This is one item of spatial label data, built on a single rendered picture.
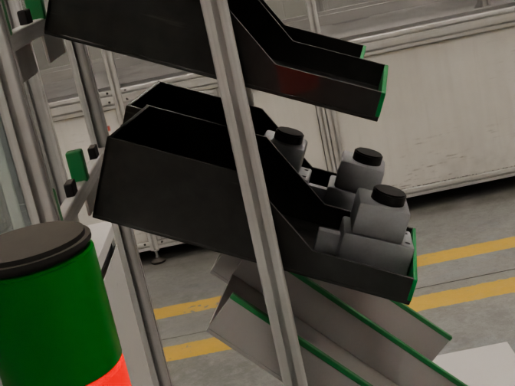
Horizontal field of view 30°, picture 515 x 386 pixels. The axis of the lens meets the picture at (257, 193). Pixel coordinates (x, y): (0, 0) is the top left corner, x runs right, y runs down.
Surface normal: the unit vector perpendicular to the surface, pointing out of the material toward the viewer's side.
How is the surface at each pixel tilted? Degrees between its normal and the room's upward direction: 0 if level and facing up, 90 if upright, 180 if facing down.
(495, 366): 0
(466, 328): 0
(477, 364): 0
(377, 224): 92
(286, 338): 90
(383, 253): 92
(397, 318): 90
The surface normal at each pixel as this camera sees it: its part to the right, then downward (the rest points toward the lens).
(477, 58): 0.03, 0.26
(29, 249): -0.20, -0.94
